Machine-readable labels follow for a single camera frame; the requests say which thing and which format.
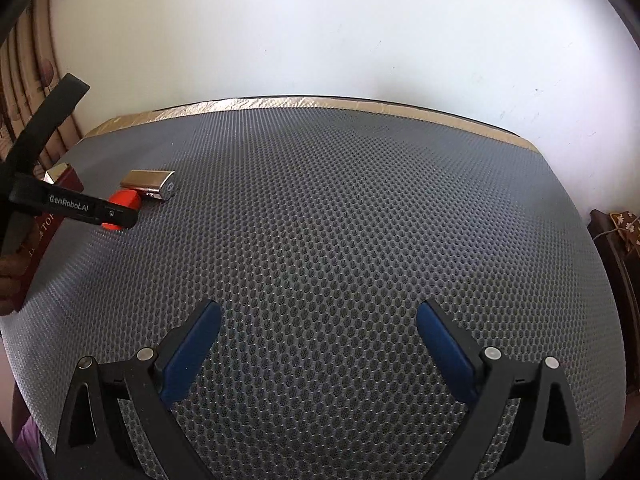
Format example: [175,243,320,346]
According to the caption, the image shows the dark red toffee tin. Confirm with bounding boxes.
[10,162,84,312]

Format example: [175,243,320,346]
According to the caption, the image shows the purple cloth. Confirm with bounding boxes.
[14,417,49,480]

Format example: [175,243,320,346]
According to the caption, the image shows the gold box zigzag end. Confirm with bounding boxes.
[120,170,178,202]

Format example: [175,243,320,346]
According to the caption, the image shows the grey honeycomb table mat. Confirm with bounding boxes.
[1,108,626,479]

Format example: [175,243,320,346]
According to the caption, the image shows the beige patterned curtain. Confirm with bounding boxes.
[1,0,63,158]

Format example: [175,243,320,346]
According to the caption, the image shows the person's hand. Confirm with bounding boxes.
[0,248,30,316]

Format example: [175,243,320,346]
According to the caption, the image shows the dark wooden furniture right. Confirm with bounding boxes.
[588,209,639,393]

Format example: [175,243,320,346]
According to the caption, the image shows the red rounded case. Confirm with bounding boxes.
[101,188,142,231]

